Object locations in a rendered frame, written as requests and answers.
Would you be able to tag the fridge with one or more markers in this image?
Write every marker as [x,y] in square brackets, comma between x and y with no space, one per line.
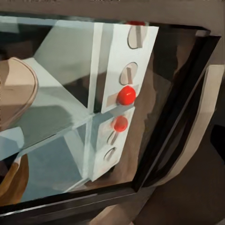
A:
[196,196]

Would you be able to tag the microwave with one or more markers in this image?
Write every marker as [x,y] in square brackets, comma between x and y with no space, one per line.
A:
[113,97]

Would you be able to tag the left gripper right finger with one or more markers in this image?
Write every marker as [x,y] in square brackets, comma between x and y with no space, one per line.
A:
[217,139]

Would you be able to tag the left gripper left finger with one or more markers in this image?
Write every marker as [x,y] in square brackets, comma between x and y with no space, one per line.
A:
[11,140]

